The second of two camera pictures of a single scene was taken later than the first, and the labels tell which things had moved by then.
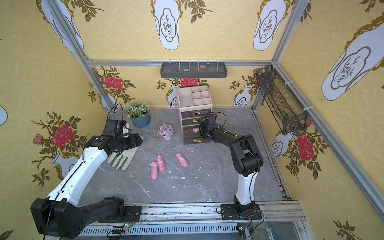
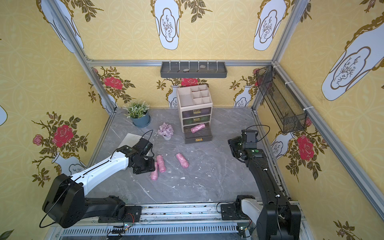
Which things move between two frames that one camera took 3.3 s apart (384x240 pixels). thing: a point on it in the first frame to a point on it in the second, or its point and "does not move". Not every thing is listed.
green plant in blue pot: [138, 112] does not move
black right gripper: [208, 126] to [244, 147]
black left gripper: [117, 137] to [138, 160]
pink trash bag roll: [154, 170] does not move
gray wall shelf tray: [193, 69] does not move
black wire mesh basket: [288, 113] does not move
